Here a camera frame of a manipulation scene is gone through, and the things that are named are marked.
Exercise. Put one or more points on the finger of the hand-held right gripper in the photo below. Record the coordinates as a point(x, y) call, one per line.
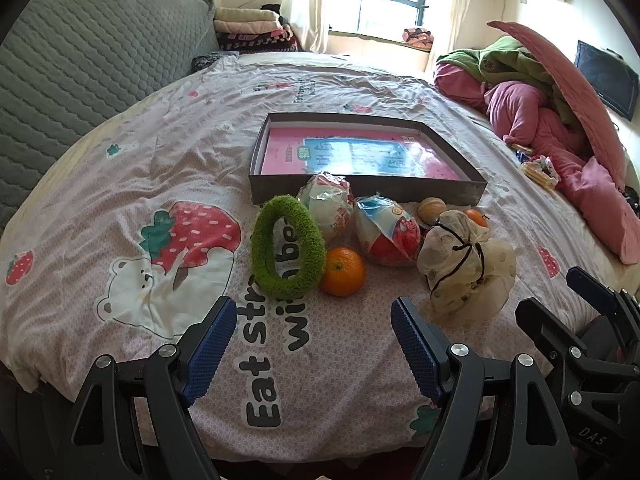
point(542, 325)
point(585, 282)

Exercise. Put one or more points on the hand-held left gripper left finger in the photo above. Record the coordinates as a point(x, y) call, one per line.
point(212, 350)

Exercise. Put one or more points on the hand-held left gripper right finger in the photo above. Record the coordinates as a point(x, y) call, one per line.
point(415, 345)

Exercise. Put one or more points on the orange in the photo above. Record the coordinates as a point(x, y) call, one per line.
point(342, 272)
point(476, 216)

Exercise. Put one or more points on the red white toy egg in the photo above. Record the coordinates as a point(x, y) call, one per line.
point(385, 240)
point(330, 205)

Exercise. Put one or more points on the walnut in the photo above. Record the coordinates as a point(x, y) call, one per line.
point(431, 210)

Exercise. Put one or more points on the grey cardboard box tray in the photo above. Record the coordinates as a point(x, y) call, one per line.
point(280, 187)

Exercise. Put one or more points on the yellow biscuit packet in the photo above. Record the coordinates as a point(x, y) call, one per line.
point(537, 179)

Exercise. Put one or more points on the orange snack packet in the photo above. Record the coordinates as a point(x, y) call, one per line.
point(522, 148)

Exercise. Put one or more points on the pink fleece garment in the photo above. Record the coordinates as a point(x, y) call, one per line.
point(520, 110)

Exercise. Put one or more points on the pink quilted blanket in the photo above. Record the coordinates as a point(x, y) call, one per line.
point(575, 90)

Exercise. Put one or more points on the black television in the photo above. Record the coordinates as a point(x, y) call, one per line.
point(607, 80)

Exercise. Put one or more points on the printed strawberry bed sheet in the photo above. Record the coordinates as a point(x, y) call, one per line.
point(125, 160)

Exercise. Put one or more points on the pink and blue book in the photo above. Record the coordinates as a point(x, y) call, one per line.
point(285, 152)

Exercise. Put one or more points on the green jacket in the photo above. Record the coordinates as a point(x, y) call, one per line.
point(505, 62)

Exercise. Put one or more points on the dark floral cloth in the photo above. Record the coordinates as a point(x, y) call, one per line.
point(205, 62)

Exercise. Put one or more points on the cloth on window sill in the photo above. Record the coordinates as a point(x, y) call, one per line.
point(417, 38)

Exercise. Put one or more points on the cream curtain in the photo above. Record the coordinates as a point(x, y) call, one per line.
point(310, 5)
point(457, 5)

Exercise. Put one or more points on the dark patterned folded blanket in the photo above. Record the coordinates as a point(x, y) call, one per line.
point(255, 41)

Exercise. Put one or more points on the grey quilted headboard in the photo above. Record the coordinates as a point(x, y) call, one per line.
point(75, 60)

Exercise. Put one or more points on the pink folded blanket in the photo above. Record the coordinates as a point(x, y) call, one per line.
point(245, 26)

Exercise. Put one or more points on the cream folded blanket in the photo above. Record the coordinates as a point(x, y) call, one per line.
point(245, 14)

